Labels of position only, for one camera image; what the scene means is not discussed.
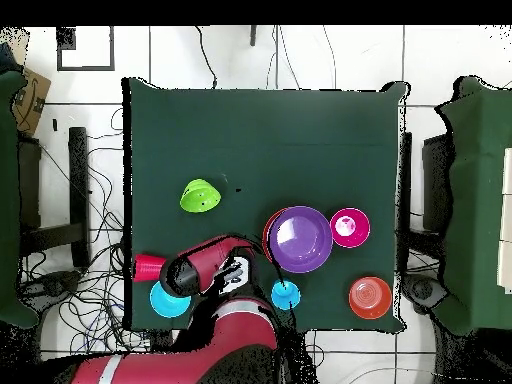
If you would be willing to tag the wide orange bowl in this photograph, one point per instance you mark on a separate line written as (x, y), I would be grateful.
(265, 240)

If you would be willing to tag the purple bowl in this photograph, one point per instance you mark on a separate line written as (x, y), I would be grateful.
(302, 240)

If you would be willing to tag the small green bowl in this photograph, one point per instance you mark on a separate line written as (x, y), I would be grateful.
(200, 196)

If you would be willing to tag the light blue cup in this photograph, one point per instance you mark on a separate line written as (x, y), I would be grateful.
(284, 296)

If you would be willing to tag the magenta bowl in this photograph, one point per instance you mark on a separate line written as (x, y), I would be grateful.
(350, 228)

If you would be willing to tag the red cup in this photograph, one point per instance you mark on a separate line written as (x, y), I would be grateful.
(147, 268)

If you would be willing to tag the light blue bowl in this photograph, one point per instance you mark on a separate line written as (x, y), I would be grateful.
(168, 308)

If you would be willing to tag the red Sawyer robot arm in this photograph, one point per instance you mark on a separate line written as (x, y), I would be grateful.
(224, 340)

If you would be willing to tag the dark green tablecloth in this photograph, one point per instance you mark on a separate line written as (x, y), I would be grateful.
(260, 132)

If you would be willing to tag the deep orange bowl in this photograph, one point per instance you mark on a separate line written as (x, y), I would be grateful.
(370, 298)

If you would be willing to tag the black metal stand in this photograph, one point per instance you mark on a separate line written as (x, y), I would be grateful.
(78, 180)
(438, 184)

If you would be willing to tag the grey machine base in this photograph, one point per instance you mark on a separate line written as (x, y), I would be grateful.
(424, 290)
(52, 284)

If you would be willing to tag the green cloth side table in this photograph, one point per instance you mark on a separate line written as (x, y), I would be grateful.
(8, 200)
(476, 200)

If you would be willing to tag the cardboard box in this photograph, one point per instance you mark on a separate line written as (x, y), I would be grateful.
(30, 104)

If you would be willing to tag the black post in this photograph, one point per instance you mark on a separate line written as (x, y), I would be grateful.
(253, 36)

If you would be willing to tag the black square frame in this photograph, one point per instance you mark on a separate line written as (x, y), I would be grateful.
(112, 48)

